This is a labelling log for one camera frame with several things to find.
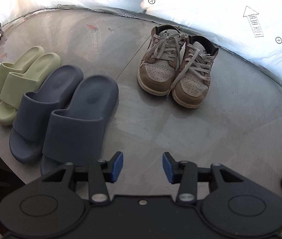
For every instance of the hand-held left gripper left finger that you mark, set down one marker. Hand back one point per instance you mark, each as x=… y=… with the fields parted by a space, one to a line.
x=117 y=166

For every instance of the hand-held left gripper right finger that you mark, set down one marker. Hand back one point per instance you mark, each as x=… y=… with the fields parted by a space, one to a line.
x=168 y=168

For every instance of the grey slide sandal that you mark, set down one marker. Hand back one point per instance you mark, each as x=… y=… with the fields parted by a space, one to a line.
x=38 y=109
x=76 y=129

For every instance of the tan suede sneaker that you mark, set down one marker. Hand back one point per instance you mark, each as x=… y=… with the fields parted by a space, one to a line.
x=190 y=89
x=155 y=77

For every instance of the green slide sandal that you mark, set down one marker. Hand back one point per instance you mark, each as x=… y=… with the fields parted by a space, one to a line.
x=18 y=89
x=6 y=74

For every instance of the white printed sheet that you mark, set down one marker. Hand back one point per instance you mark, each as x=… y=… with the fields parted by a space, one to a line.
x=205 y=5

